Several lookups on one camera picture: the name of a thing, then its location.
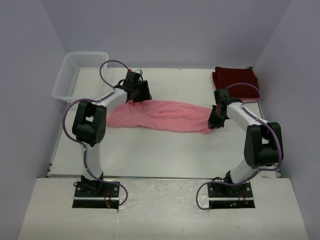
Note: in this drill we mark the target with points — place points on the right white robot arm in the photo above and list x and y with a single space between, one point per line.
263 146

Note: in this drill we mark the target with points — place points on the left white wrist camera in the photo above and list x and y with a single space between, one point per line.
138 71

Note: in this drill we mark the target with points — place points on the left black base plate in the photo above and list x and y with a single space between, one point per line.
95 195

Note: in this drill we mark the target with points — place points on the white plastic basket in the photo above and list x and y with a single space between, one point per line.
79 76

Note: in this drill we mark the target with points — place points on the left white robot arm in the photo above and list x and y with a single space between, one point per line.
89 125

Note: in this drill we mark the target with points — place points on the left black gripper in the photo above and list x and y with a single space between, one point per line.
145 94

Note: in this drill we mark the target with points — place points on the folded dark red shirt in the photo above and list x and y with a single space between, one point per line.
243 80

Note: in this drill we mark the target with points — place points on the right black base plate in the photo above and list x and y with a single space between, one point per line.
230 197

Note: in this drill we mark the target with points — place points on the pink t shirt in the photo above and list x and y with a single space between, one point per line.
161 115

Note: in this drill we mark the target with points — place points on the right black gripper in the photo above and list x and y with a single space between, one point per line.
212 122

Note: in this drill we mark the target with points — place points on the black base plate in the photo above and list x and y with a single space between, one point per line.
95 195
230 197

